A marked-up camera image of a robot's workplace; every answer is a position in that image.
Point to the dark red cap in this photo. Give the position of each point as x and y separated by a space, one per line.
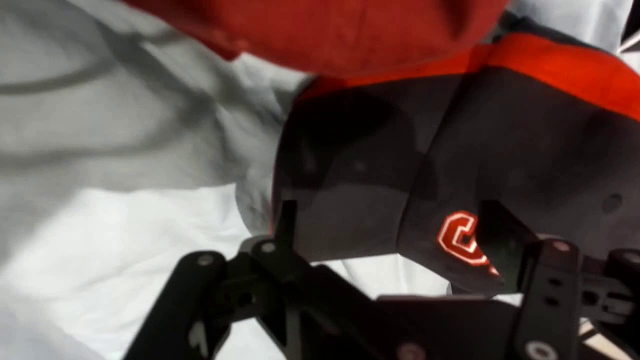
333 30

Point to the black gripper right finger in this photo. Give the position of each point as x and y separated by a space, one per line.
557 301

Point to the light blue bed sheet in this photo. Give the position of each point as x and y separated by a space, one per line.
113 173

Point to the black and red cap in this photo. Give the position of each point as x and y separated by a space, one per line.
506 140

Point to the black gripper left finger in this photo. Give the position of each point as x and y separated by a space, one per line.
193 301

